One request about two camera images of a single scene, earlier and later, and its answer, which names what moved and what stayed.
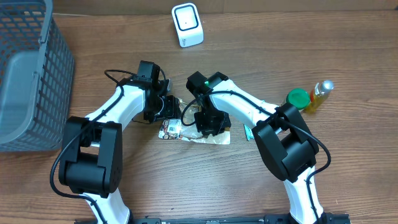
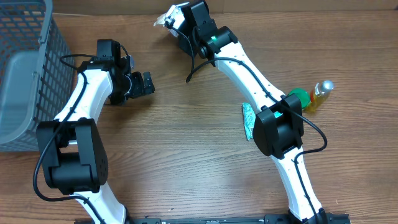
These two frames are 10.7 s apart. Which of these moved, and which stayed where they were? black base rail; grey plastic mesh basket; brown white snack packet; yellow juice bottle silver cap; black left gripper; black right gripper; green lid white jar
Moved: brown white snack packet; black right gripper; black left gripper
Stayed: grey plastic mesh basket; black base rail; green lid white jar; yellow juice bottle silver cap
